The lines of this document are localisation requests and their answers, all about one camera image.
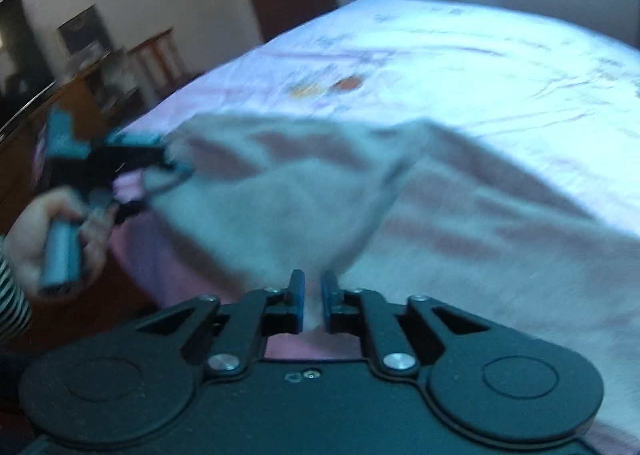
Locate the person's striped left forearm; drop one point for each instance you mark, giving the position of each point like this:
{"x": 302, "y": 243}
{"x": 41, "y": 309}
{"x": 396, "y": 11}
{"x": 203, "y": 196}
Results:
{"x": 11, "y": 300}

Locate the dark television screen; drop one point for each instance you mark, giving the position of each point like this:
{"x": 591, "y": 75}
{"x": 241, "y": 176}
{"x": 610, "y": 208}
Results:
{"x": 20, "y": 60}

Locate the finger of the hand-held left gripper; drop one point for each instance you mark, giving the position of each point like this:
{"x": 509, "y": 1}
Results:
{"x": 135, "y": 141}
{"x": 127, "y": 212}

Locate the person's left hand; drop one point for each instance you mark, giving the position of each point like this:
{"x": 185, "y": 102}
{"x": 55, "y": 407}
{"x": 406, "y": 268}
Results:
{"x": 30, "y": 235}

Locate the grey pants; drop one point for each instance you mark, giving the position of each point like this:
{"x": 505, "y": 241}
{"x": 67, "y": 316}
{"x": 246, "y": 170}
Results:
{"x": 300, "y": 205}

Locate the wooden cabinet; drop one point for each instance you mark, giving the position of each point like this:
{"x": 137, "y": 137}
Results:
{"x": 20, "y": 160}

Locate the small wooden chair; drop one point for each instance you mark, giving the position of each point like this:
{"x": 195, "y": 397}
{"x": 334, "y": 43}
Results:
{"x": 160, "y": 60}

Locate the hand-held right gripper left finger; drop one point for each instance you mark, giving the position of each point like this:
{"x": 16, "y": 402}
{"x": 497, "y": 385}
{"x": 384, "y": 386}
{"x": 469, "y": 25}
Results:
{"x": 297, "y": 302}

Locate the bed with floral sheet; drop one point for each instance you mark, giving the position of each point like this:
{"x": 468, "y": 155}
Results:
{"x": 475, "y": 70}

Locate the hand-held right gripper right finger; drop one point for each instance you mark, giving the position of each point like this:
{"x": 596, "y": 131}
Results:
{"x": 328, "y": 305}

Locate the dark wall poster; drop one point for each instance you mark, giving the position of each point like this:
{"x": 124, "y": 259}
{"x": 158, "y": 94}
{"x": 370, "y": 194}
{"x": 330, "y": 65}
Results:
{"x": 85, "y": 30}

